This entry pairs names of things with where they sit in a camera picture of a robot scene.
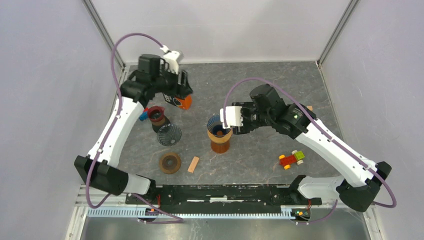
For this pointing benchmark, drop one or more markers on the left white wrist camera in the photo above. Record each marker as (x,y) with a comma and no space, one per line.
(172,58)

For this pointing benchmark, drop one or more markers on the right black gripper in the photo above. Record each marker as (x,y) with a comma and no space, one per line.
(245,129)

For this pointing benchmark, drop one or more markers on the dark red cup carafe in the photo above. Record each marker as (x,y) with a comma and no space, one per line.
(156,115)

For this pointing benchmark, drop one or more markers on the amber glass carafe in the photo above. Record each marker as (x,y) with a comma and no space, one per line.
(220,148)

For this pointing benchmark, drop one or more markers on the blue glass dripper cone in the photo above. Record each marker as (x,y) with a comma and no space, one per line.
(215,127)

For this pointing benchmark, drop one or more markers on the red green toy car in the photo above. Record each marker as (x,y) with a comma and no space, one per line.
(296,157)

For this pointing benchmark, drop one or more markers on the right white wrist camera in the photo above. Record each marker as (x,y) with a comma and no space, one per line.
(231,116)

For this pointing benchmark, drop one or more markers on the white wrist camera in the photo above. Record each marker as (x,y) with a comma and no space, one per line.
(231,116)
(172,58)

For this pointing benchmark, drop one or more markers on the blue red toy block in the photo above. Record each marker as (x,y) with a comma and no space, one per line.
(143,116)

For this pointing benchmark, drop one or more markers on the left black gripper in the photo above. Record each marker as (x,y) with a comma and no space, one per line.
(185,88)

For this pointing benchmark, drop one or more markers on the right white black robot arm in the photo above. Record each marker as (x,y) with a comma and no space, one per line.
(360,179)

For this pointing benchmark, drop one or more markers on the white slotted cable duct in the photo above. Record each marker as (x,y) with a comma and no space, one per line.
(148,213)

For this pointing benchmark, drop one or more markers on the dark smoky glass dripper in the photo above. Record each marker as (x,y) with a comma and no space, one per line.
(169,135)

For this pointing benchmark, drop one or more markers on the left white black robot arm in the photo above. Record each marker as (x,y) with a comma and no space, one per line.
(98,168)

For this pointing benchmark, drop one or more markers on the long wooden block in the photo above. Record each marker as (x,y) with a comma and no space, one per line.
(193,164)

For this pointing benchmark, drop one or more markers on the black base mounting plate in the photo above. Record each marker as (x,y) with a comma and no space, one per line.
(226,198)

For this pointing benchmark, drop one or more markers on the orange coffee filter box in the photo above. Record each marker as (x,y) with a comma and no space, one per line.
(182,103)

